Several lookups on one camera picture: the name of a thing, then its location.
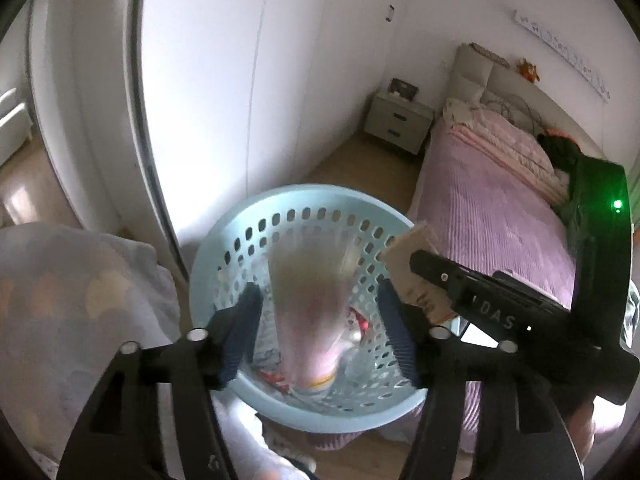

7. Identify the brown cloth item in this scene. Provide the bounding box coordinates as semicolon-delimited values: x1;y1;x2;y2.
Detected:
470;42;511;69

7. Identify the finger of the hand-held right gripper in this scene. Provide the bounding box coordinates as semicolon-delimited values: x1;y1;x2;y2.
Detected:
409;249;468;313

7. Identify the dark garment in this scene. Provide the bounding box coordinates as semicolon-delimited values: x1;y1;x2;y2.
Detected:
537;130;584;172

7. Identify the dark picture frame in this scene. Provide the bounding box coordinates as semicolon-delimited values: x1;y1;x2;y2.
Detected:
390;78;419;100

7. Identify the orange plush toy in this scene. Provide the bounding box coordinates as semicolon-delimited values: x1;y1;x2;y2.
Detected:
516;58;542;83

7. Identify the grey printed blanket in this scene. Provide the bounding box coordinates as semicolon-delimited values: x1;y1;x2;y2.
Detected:
0;222;281;480

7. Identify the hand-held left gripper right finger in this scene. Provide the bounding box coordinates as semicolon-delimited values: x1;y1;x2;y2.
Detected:
375;277;586;480

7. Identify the teal plastic laundry basket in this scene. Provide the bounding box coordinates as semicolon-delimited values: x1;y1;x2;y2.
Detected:
189;184;431;435

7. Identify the pink folded blanket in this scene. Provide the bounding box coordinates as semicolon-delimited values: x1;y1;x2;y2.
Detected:
442;97;572;207

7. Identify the beige bed headboard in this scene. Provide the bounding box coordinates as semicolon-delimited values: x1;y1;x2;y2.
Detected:
445;44;608;158

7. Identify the white wardrobe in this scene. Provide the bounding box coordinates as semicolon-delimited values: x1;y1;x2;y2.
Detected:
140;0;427;221

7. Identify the bed with pink bedspread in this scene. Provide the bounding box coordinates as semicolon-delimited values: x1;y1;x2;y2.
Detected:
315;120;640;457

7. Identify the grey nightstand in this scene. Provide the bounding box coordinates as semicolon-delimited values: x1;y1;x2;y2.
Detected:
364;89;436;156

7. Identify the white wall decoration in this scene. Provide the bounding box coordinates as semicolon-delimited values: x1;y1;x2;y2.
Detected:
514;9;612;104

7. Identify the black cable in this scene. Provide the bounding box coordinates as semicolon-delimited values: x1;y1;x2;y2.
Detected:
480;97;547;134

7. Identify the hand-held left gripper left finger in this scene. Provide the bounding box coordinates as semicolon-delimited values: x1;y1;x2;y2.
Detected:
55;282;263;480

